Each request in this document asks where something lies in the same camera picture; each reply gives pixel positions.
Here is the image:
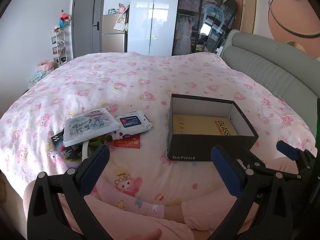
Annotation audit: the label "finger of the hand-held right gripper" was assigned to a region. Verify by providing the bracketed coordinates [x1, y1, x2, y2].
[276, 140, 317, 170]
[235, 146, 275, 178]

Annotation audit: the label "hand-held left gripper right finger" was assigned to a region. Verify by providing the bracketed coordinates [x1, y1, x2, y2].
[211, 145, 294, 240]

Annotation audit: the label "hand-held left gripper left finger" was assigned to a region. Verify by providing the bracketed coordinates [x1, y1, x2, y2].
[27, 144, 118, 240]

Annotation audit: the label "white cable with metal plug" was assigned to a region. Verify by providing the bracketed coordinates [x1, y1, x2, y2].
[81, 140, 90, 162]

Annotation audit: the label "black cardboard box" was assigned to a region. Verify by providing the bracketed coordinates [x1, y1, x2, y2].
[166, 93, 259, 162]

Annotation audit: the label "green yellow corn packet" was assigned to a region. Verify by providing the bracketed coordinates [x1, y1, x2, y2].
[82, 135, 113, 153]

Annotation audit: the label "black packet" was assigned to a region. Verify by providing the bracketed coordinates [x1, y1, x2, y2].
[51, 127, 84, 163]

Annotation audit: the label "red card packet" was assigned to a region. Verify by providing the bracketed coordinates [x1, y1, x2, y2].
[113, 133, 141, 150]

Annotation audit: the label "clear printed zip pouch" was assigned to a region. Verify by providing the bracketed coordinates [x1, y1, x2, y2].
[62, 109, 120, 147]

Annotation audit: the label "yellow screen protector packet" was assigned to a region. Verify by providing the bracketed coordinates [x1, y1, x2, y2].
[172, 114, 238, 137]

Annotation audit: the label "white wet wipes pack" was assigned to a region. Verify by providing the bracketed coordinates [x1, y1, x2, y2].
[114, 110, 153, 140]

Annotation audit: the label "person's pink pyjama legs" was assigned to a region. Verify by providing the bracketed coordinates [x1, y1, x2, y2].
[24, 180, 260, 240]

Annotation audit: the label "grey-green padded headboard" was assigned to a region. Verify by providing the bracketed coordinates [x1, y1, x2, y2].
[221, 29, 320, 120]

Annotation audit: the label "pink printed blanket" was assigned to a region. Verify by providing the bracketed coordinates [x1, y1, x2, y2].
[0, 52, 318, 205]

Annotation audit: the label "pile of pastel boxes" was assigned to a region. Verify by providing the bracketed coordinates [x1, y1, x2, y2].
[29, 60, 55, 83]

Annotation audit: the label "white shelf rack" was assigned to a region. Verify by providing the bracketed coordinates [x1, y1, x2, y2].
[51, 29, 67, 68]

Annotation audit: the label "beige cabinet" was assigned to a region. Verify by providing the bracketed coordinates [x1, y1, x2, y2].
[101, 14, 129, 53]

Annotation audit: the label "grey door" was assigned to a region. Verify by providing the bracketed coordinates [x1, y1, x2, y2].
[72, 0, 107, 58]

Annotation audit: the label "red plush toy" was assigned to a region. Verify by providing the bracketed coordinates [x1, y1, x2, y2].
[59, 13, 72, 28]

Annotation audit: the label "black skateboard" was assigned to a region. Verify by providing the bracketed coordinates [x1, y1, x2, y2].
[200, 0, 237, 53]

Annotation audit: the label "white glossy wardrobe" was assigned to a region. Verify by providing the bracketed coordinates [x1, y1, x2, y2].
[127, 0, 181, 57]

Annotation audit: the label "pink plush toy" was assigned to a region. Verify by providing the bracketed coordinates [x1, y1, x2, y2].
[108, 3, 129, 15]

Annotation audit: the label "thin white charging cable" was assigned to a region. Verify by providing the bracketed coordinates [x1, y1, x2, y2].
[260, 94, 304, 125]

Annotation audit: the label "gold ring wall decoration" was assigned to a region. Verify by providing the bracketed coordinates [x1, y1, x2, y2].
[269, 0, 320, 39]

